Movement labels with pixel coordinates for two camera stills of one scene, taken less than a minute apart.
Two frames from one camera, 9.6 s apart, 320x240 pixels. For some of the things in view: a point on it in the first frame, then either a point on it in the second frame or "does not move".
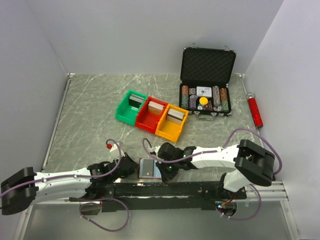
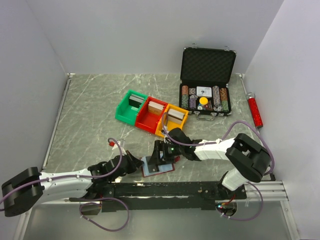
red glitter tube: (250, 96) does not move
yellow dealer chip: (203, 100) does not move
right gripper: (166, 176) -> (161, 146)
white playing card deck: (203, 91) does not move
